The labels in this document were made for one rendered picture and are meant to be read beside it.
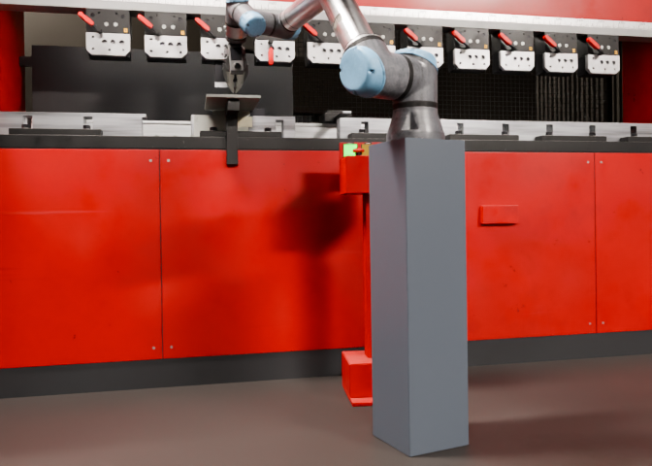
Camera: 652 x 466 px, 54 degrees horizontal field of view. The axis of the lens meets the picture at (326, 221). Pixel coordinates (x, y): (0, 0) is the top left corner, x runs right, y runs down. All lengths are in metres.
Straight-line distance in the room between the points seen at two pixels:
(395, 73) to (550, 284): 1.37
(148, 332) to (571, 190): 1.71
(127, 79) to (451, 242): 1.83
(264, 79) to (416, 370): 1.79
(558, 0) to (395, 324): 1.78
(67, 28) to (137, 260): 2.14
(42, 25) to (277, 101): 1.66
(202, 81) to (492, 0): 1.30
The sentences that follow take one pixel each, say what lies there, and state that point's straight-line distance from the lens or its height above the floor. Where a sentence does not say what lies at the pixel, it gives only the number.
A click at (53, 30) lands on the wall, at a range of 4.14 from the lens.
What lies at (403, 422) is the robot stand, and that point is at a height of 0.08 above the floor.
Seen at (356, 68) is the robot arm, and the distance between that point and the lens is 1.58.
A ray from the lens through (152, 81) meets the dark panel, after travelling 3.01.
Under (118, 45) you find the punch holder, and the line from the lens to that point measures 2.48.
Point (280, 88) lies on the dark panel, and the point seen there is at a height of 1.18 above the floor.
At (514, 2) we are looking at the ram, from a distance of 2.87.
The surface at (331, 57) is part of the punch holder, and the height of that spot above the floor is 1.20.
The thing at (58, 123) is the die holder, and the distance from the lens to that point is 2.47.
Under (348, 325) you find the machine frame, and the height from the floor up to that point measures 0.18.
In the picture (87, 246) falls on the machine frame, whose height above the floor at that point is 0.50.
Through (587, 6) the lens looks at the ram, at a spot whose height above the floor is 1.46.
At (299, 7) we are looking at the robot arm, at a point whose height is 1.24.
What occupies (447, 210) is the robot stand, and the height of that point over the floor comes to 0.60.
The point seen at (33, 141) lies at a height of 0.85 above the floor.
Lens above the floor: 0.59
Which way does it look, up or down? level
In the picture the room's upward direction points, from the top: 1 degrees counter-clockwise
